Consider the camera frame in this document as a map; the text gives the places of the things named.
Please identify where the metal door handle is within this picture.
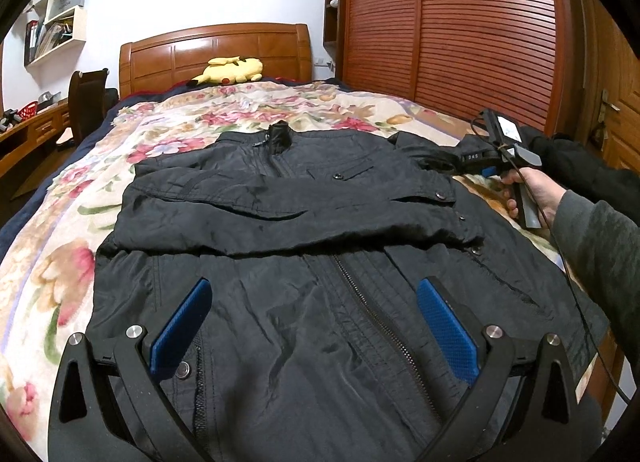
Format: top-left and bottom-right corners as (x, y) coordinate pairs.
(592, 89), (612, 145)

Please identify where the yellow plush toy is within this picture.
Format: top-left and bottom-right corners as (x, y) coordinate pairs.
(189, 56), (264, 88)

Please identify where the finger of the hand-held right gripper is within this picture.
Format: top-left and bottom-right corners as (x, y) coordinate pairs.
(414, 151), (457, 174)

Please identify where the dark wooden chair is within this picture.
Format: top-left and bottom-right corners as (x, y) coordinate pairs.
(54, 69), (118, 148)

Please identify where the person's right forearm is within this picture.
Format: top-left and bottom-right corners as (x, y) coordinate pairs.
(550, 189), (640, 393)

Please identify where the person's right hand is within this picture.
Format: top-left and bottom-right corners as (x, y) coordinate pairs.
(500, 168), (575, 227)

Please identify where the wooden desk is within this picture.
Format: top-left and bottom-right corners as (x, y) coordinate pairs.
(0, 97), (71, 183)

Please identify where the white wall shelf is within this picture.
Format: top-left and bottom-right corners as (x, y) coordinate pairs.
(22, 0), (98, 68)

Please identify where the black folder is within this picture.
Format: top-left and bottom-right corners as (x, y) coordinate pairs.
(25, 19), (42, 63)

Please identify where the dark cloth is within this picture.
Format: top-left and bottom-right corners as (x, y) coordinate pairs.
(530, 134), (640, 213)

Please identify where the black jacket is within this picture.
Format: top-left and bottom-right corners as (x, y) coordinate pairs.
(82, 119), (611, 462)

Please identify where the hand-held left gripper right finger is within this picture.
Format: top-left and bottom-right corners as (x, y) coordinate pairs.
(416, 278), (586, 462)

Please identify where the floral blanket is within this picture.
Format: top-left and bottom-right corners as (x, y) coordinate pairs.
(0, 79), (601, 458)

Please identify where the wooden louvred wardrobe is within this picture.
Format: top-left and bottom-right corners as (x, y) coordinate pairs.
(322, 0), (576, 138)

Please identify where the wooden door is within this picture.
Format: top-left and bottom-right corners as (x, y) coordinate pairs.
(575, 0), (640, 173)

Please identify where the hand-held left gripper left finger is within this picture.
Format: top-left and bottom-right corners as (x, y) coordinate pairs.
(50, 277), (213, 462)

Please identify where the wooden bed headboard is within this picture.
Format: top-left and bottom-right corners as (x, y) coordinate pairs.
(119, 23), (313, 98)

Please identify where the stack of books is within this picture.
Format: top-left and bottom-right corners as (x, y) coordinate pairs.
(42, 19), (76, 54)

